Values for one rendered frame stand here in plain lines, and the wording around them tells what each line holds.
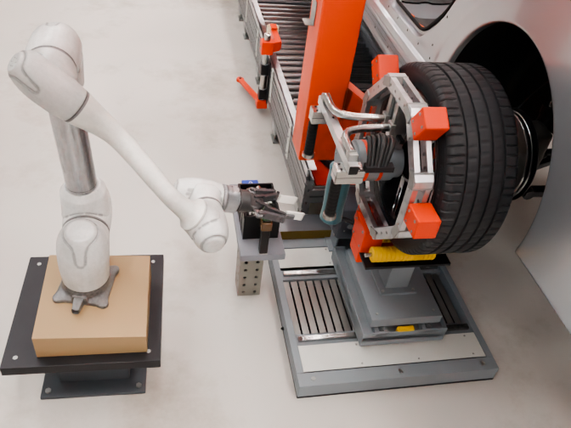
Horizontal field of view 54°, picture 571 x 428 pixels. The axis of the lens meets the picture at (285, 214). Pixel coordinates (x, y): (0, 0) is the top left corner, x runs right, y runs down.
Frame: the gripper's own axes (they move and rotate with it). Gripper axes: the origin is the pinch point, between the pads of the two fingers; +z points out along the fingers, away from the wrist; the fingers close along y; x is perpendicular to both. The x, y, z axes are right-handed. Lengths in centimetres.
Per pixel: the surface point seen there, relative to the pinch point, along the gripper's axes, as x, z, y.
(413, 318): 33, 62, -18
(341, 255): 44, 51, 27
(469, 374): 44, 87, -37
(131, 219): 82, -33, 81
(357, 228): 9.8, 33.5, 5.9
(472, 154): -46, 33, -23
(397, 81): -49, 20, 10
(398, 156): -27.5, 28.1, -0.3
